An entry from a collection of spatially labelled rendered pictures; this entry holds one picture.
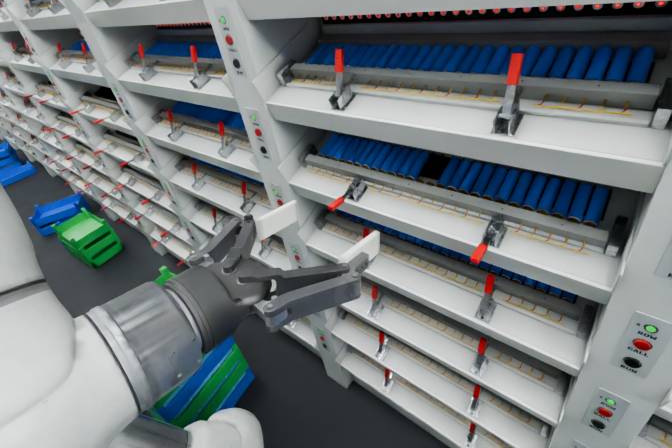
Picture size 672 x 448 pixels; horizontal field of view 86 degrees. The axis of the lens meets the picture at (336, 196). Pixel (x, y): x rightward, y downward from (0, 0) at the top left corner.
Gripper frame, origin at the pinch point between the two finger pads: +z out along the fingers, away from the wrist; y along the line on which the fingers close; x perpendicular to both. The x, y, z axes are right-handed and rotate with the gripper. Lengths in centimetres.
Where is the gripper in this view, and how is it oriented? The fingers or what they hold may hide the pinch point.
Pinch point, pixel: (327, 227)
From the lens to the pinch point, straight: 46.4
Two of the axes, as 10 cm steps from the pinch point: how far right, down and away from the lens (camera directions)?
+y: 7.7, 2.5, -5.9
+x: -0.3, -9.0, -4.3
